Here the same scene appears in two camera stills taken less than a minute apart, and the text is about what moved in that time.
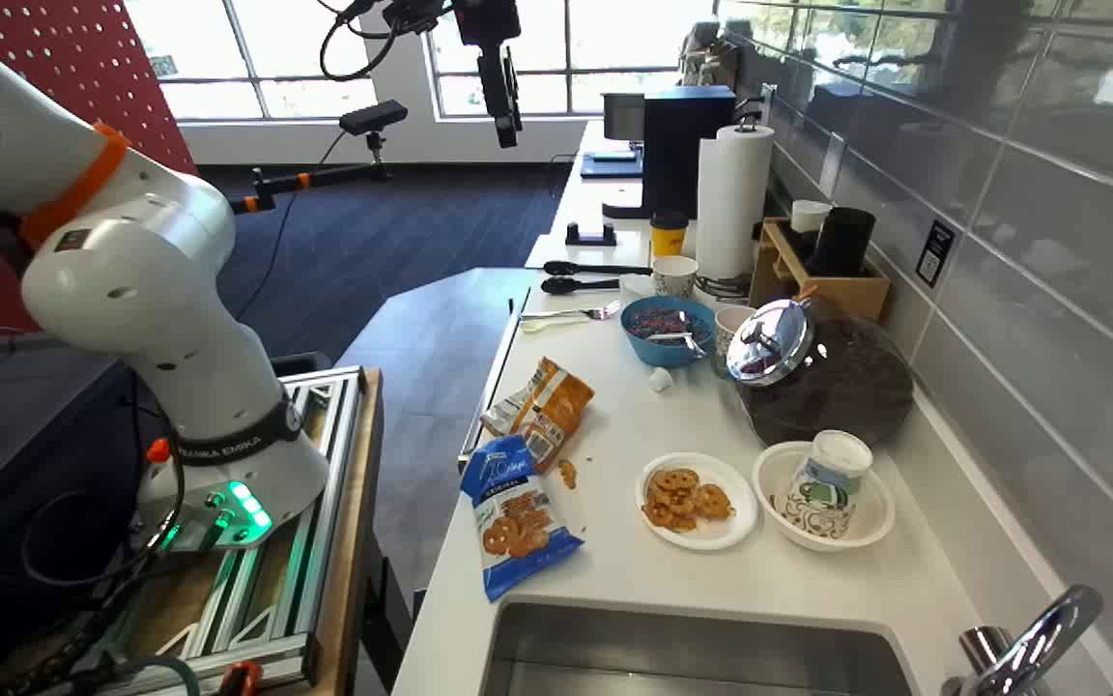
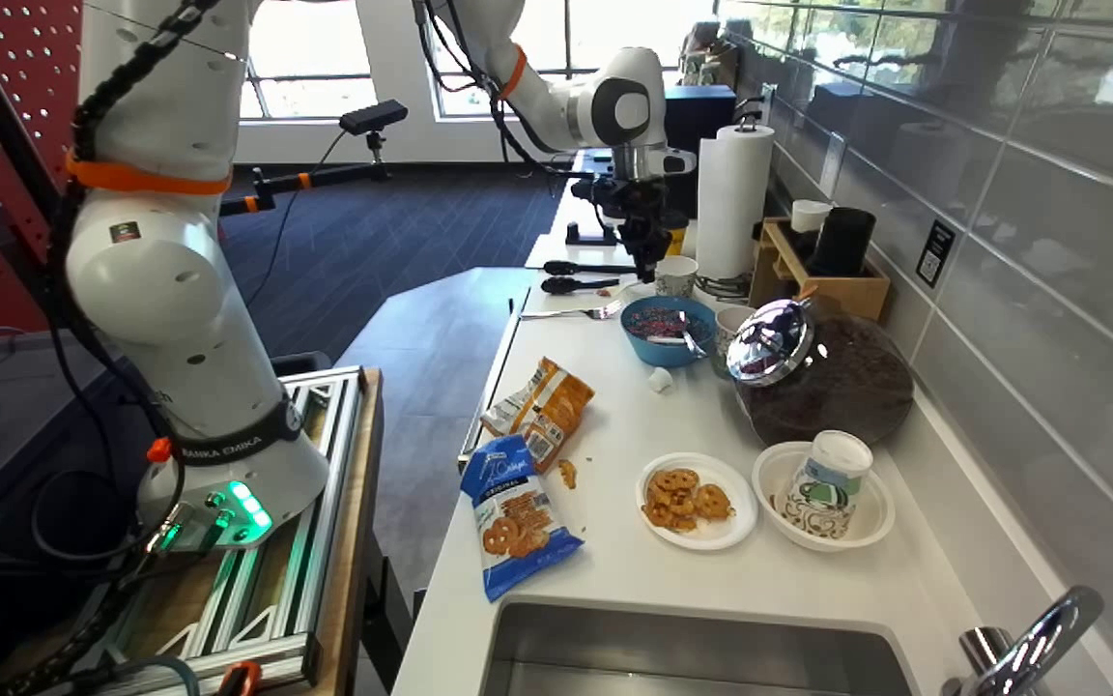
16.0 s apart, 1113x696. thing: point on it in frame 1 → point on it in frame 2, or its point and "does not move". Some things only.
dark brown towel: [857, 375] does not move
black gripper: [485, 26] → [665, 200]
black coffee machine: [673, 123] does not move
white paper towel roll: [733, 195] does not move
